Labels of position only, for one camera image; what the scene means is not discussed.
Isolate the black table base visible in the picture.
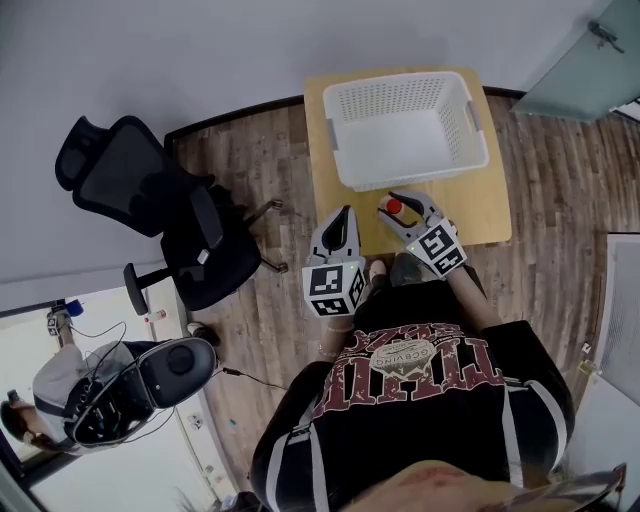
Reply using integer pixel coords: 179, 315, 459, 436
389, 252, 442, 287

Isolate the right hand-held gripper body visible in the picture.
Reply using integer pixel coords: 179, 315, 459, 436
404, 214, 470, 279

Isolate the small red-capped object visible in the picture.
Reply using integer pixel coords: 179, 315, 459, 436
378, 196, 409, 222

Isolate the person's left forearm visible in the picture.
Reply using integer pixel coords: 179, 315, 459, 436
316, 318, 357, 360

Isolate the light wooden table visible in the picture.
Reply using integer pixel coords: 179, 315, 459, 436
303, 66, 513, 257

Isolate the metal door handle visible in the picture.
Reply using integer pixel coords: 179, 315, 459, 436
586, 20, 627, 55

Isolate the person's black printed shirt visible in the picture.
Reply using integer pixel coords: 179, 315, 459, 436
249, 278, 577, 512

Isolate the person's right forearm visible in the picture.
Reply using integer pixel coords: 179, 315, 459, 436
443, 263, 505, 335

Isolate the black floor cable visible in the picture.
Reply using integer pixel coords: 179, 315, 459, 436
221, 366, 292, 392

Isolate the white plastic basket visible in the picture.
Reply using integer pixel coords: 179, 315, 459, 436
322, 71, 491, 193

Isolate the frosted glass door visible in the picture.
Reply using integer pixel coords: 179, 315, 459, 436
509, 0, 640, 125

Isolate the small brass door fitting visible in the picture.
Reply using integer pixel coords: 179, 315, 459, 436
578, 341, 600, 375

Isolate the black mesh office chair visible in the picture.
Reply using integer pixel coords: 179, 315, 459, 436
54, 114, 289, 317

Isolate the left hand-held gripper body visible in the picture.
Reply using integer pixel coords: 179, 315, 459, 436
300, 256, 370, 318

